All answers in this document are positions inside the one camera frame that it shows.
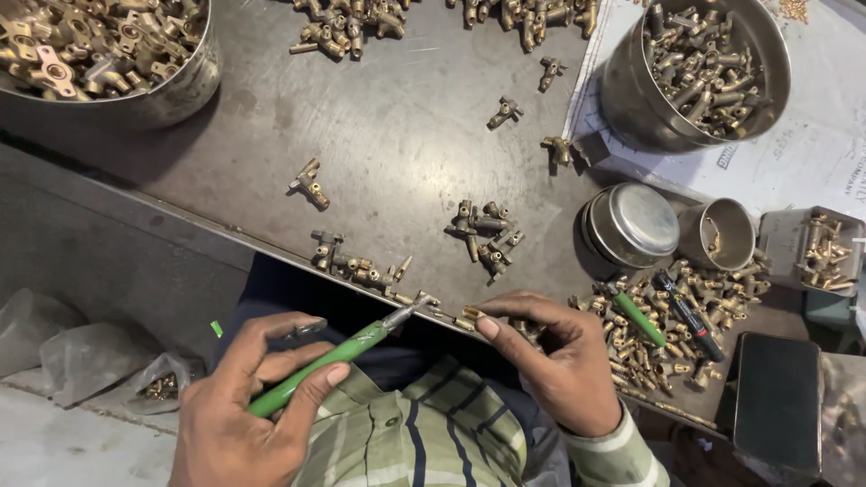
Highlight steel cup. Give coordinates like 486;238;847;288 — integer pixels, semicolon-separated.
678;198;757;273

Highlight black pen with red band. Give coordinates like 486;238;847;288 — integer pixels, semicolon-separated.
653;272;726;363

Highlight brass valve body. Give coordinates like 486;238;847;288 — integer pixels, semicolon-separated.
288;157;332;211
311;230;346;271
541;135;576;168
352;267;395;289
538;56;569;93
332;252;374;276
487;96;525;131

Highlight heap of dull brass valves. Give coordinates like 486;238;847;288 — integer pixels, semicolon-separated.
643;3;775;139

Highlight cluster of brass valve bodies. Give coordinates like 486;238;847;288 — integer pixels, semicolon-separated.
447;198;527;281

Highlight striped green shirt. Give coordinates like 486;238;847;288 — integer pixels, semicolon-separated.
291;355;671;487

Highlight person's left hand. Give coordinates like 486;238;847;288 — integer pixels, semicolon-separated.
169;313;353;487

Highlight pile of brass valve bodies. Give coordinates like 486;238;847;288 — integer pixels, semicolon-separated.
290;0;409;60
445;0;601;54

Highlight person's right hand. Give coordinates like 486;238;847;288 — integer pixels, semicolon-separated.
472;291;623;438

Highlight clear plastic bag with brass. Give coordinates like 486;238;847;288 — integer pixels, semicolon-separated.
39;323;207;415

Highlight pile of tiny brass beads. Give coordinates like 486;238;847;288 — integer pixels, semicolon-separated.
777;0;811;25

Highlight heap of small brass parts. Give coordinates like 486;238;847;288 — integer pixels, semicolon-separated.
568;247;774;430

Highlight grey plastic box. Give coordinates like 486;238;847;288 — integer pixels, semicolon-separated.
756;206;866;297

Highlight white printed sheet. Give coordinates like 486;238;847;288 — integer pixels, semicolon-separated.
565;0;866;222

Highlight large steel bowl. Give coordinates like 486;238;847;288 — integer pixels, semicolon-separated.
0;0;223;131

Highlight steel pot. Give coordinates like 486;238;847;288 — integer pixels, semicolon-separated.
601;0;792;155

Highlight green-handled screwdriver tool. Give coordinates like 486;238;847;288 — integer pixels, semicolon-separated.
247;292;441;418

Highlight round steel tin with lid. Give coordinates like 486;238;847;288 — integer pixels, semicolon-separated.
580;183;682;270

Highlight black rectangular case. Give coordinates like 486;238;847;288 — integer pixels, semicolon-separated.
732;331;824;476

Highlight brass parts in grey box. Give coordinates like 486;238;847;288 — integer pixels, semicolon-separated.
798;215;857;293

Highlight heap of flanged brass fittings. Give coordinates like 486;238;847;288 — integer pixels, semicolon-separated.
0;0;209;102

